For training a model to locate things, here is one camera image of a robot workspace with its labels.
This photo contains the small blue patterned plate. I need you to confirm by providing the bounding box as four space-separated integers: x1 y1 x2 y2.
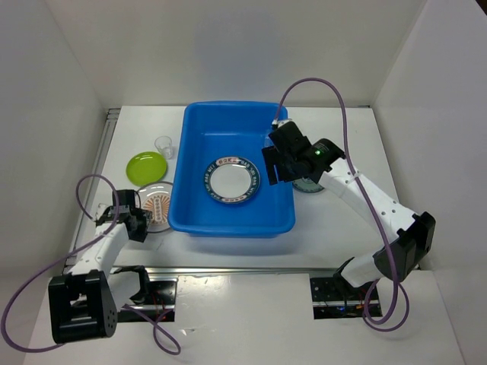
292 178 324 194

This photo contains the orange sunburst pattern plate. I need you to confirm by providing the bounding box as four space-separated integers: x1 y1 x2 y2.
138 181 173 233

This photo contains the dark green lettered plate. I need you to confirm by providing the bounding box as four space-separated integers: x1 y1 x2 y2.
203 156 261 205

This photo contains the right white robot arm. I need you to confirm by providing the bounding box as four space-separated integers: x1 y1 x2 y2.
262 119 436 299

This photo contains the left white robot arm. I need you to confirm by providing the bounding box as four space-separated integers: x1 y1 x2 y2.
48 189 152 344

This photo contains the blue plastic bin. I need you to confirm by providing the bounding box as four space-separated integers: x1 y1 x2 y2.
168 101 295 237

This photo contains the green plastic plate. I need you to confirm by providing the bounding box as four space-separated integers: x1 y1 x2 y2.
126 151 167 186

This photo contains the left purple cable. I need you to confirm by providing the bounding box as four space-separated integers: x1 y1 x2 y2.
1 174 181 356

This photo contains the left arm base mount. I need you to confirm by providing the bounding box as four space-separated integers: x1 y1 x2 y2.
108 265 177 322

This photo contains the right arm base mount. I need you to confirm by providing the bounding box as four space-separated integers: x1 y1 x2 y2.
310 277 371 319

